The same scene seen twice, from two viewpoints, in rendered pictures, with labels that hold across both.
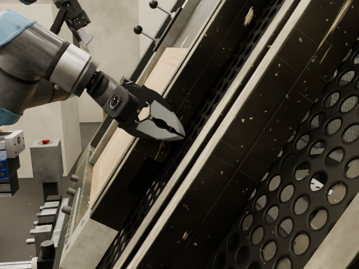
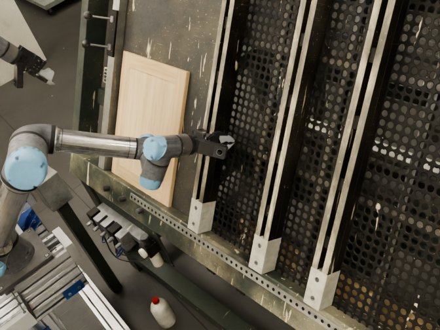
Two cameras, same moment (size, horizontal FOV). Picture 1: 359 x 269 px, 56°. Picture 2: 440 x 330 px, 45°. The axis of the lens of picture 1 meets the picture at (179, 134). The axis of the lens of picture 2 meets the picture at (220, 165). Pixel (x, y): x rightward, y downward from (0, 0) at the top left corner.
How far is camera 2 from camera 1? 137 cm
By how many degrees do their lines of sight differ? 30
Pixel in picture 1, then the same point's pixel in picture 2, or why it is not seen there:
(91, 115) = not seen: outside the picture
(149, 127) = not seen: hidden behind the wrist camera
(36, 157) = (46, 191)
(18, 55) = (167, 156)
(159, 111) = (223, 139)
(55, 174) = (67, 194)
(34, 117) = not seen: outside the picture
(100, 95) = (206, 150)
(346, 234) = (336, 175)
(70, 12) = (26, 61)
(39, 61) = (176, 153)
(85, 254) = (206, 220)
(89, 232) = (204, 209)
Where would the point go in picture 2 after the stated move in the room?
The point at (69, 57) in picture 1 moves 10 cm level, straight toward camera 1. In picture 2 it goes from (186, 143) to (208, 151)
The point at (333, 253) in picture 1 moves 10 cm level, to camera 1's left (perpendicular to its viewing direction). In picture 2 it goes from (335, 179) to (308, 197)
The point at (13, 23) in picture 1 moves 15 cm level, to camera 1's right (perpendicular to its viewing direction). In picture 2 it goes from (162, 145) to (202, 121)
